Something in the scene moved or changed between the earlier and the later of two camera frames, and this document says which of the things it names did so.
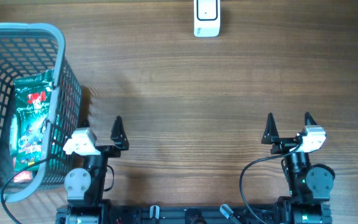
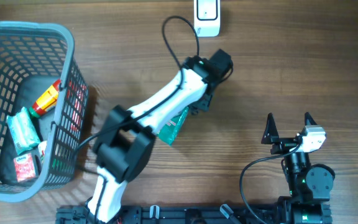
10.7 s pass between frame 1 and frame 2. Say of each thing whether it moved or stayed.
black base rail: stayed
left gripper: moved
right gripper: stayed
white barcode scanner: stayed
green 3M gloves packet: moved
